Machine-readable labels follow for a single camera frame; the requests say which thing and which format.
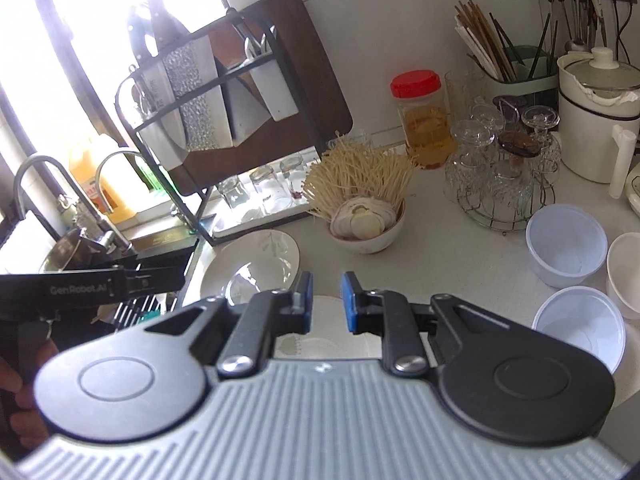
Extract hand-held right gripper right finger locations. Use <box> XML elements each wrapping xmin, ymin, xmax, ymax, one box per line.
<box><xmin>340</xmin><ymin>271</ymin><xmax>506</xmax><ymax>378</ymax></box>

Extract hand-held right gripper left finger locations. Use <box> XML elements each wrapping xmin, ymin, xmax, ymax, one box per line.
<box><xmin>145</xmin><ymin>271</ymin><xmax>315</xmax><ymax>378</ymax></box>

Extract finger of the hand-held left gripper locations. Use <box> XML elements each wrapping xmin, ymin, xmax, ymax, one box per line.
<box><xmin>120</xmin><ymin>266</ymin><xmax>185</xmax><ymax>295</ymax></box>
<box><xmin>107</xmin><ymin>246</ymin><xmax>197</xmax><ymax>275</ymax></box>

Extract white plate with leaf print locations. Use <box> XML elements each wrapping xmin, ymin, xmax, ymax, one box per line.
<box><xmin>200</xmin><ymin>229</ymin><xmax>302</xmax><ymax>307</ymax></box>

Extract person's left hand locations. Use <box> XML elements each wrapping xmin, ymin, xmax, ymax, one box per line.
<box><xmin>0</xmin><ymin>337</ymin><xmax>51</xmax><ymax>443</ymax></box>

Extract steel sink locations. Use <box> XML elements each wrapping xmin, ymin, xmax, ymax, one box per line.
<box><xmin>0</xmin><ymin>220</ymin><xmax>202</xmax><ymax>333</ymax></box>

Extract steel pot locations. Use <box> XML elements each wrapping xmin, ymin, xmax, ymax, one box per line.
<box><xmin>37</xmin><ymin>227</ymin><xmax>117</xmax><ymax>274</ymax></box>

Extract black dish rack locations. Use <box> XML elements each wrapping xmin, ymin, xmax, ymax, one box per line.
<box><xmin>113</xmin><ymin>7</ymin><xmax>332</xmax><ymax>247</ymax></box>

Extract white bowl with pink base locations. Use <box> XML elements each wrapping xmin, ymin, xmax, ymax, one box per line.
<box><xmin>326</xmin><ymin>199</ymin><xmax>407</xmax><ymax>255</ymax></box>

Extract sliced onion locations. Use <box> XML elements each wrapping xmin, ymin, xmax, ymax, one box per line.
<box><xmin>332</xmin><ymin>197</ymin><xmax>399</xmax><ymax>239</ymax></box>

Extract white drip tray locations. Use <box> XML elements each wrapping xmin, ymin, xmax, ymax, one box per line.
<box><xmin>212</xmin><ymin>199</ymin><xmax>322</xmax><ymax>239</ymax></box>

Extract clear glass jar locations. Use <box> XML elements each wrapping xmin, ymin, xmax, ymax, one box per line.
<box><xmin>248</xmin><ymin>165</ymin><xmax>294</xmax><ymax>214</ymax></box>
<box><xmin>279</xmin><ymin>155</ymin><xmax>312</xmax><ymax>202</ymax></box>
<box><xmin>217</xmin><ymin>175</ymin><xmax>252</xmax><ymax>212</ymax></box>

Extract orange detergent bottle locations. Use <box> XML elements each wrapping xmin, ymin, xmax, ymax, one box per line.
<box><xmin>69</xmin><ymin>134</ymin><xmax>139</xmax><ymax>224</ymax></box>

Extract steel faucet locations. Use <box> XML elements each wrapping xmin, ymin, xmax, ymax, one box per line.
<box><xmin>13</xmin><ymin>153</ymin><xmax>77</xmax><ymax>227</ymax></box>
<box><xmin>94</xmin><ymin>150</ymin><xmax>147</xmax><ymax>253</ymax></box>

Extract steel cleaver with plain blade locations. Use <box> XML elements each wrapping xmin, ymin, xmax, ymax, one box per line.
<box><xmin>132</xmin><ymin>67</ymin><xmax>189</xmax><ymax>172</ymax></box>

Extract bundle of dry noodles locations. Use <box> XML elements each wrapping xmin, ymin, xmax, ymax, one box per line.
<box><xmin>301</xmin><ymin>131</ymin><xmax>422</xmax><ymax>223</ymax></box>

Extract steel cleaver with textured blade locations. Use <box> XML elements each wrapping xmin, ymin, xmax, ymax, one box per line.
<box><xmin>160</xmin><ymin>40</ymin><xmax>237</xmax><ymax>154</ymax></box>

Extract set of clear glass cups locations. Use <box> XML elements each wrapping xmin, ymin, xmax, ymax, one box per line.
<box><xmin>444</xmin><ymin>95</ymin><xmax>564</xmax><ymax>212</ymax></box>

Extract plastic jar with red lid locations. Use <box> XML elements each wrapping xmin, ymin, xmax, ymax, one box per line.
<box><xmin>390</xmin><ymin>69</ymin><xmax>454</xmax><ymax>170</ymax></box>

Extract white cutlery holder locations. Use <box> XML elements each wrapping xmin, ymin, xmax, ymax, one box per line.
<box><xmin>246</xmin><ymin>48</ymin><xmax>299</xmax><ymax>122</ymax></box>

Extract brown cutting board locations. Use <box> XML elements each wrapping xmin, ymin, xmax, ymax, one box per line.
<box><xmin>164</xmin><ymin>0</ymin><xmax>355</xmax><ymax>197</ymax></box>

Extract window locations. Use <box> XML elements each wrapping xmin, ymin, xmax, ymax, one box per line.
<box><xmin>0</xmin><ymin>0</ymin><xmax>232</xmax><ymax>201</ymax></box>

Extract brown round lid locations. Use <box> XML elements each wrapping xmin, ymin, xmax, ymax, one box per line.
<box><xmin>497</xmin><ymin>130</ymin><xmax>544</xmax><ymax>157</ymax></box>

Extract tall clear drinking glass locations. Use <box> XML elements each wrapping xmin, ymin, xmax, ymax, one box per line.
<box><xmin>443</xmin><ymin>68</ymin><xmax>489</xmax><ymax>127</ymax></box>

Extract pale green chopstick holder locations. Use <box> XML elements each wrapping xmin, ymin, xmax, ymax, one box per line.
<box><xmin>499</xmin><ymin>45</ymin><xmax>560</xmax><ymax>112</ymax></box>

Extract bundle of wooden chopsticks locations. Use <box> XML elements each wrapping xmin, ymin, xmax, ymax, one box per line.
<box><xmin>452</xmin><ymin>0</ymin><xmax>519</xmax><ymax>84</ymax></box>

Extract white electric cooking pot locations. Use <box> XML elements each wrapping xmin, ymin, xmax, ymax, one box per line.
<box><xmin>556</xmin><ymin>46</ymin><xmax>640</xmax><ymax>199</ymax></box>

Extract black utensils in holder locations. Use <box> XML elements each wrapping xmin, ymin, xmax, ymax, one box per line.
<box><xmin>526</xmin><ymin>14</ymin><xmax>560</xmax><ymax>82</ymax></box>

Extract hanging kitchen utensils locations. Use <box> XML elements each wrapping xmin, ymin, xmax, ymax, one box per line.
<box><xmin>542</xmin><ymin>0</ymin><xmax>609</xmax><ymax>56</ymax></box>

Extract wire cup rack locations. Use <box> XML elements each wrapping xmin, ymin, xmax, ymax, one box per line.
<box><xmin>445</xmin><ymin>180</ymin><xmax>557</xmax><ymax>234</ymax></box>

